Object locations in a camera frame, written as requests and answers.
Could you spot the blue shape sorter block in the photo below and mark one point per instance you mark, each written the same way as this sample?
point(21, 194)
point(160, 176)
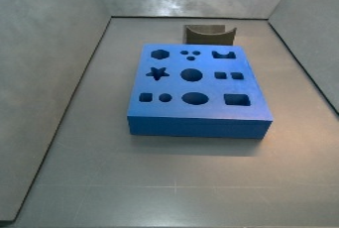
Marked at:
point(197, 90)

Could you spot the dark curved-top block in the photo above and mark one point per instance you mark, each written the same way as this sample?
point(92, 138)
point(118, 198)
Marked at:
point(209, 35)

